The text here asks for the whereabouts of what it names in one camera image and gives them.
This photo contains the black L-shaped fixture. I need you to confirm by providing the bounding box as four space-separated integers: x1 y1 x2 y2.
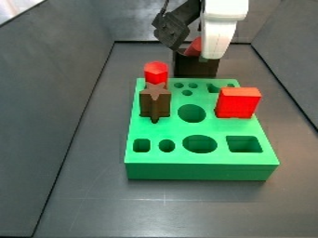
172 48 220 78

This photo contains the red hexagonal block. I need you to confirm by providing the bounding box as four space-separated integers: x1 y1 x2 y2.
144 61 168 85

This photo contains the red oval rod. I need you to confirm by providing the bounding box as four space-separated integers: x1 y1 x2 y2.
184 36 201 57

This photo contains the red square block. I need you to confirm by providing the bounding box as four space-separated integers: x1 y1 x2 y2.
215 87 261 119

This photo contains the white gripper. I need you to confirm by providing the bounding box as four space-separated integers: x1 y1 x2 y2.
201 0 248 60

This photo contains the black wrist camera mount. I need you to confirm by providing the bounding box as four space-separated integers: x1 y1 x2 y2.
150 0 201 51

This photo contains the brown star block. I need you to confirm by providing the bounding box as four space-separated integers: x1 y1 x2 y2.
138 82 171 124

